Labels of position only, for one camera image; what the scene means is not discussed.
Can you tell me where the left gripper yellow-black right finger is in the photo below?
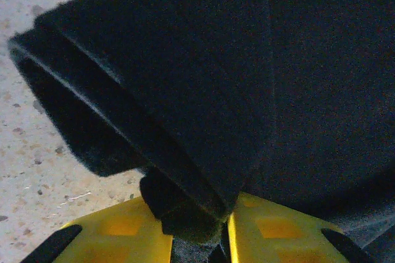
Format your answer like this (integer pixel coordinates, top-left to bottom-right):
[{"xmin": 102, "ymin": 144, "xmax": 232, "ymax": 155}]
[{"xmin": 227, "ymin": 191, "xmax": 376, "ymax": 263}]

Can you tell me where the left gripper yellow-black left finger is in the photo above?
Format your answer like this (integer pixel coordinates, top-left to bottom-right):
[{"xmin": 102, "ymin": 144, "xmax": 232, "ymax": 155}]
[{"xmin": 20, "ymin": 196, "xmax": 174, "ymax": 263}]

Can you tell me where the black t-shirt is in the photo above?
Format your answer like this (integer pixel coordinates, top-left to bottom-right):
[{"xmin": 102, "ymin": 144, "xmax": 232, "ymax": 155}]
[{"xmin": 7, "ymin": 0, "xmax": 395, "ymax": 263}]

